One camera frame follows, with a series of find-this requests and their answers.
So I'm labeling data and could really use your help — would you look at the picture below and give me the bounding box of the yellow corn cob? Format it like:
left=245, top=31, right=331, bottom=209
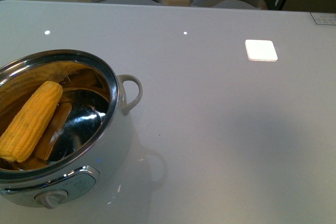
left=1, top=81, right=62, bottom=163

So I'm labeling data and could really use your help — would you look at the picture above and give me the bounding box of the white electric cooking pot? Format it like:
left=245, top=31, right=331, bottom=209
left=1, top=50, right=142, bottom=209

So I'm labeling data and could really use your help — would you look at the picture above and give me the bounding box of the table label sticker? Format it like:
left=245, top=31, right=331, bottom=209
left=310, top=12, right=336, bottom=25

